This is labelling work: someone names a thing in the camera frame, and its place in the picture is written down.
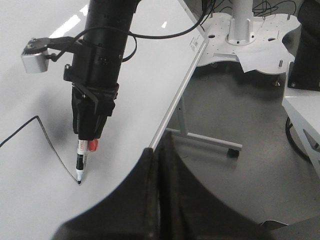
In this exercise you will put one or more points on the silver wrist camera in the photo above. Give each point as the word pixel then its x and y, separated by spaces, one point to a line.
pixel 34 55

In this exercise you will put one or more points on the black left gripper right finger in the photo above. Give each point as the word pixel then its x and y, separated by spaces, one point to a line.
pixel 188 211

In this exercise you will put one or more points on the black taped gripper body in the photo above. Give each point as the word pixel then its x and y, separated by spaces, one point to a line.
pixel 90 108

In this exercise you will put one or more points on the white side table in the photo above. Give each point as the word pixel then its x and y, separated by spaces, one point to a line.
pixel 303 109

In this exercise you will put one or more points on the black second robot base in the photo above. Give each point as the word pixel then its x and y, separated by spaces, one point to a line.
pixel 304 72

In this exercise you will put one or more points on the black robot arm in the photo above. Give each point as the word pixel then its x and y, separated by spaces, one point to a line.
pixel 98 50

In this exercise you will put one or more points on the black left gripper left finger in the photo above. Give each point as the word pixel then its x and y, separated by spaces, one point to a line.
pixel 130 212

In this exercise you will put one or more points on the black whiteboard marker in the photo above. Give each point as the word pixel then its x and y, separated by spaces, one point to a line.
pixel 84 147

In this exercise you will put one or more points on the white whiteboard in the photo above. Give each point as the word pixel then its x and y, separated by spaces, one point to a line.
pixel 38 151

